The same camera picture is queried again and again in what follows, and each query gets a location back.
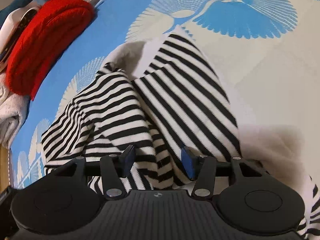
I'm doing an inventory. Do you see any folded white clothes stack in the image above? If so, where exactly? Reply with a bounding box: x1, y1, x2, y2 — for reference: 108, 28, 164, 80
1, 2, 41, 72

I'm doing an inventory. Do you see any wooden bed frame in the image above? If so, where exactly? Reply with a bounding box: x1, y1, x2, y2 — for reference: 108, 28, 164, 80
0, 145, 10, 192

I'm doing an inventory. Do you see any black white striped garment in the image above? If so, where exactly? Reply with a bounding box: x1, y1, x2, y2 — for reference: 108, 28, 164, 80
41, 28, 319, 239

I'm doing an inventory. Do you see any blue patterned bed sheet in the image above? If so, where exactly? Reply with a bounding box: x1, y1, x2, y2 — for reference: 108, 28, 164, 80
10, 0, 319, 187

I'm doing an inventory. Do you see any red folded sweater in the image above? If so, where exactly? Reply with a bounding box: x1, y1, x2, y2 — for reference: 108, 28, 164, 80
5, 0, 95, 99

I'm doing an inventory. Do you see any white folded quilt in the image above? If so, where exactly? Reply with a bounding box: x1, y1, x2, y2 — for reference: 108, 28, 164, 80
0, 84, 30, 149

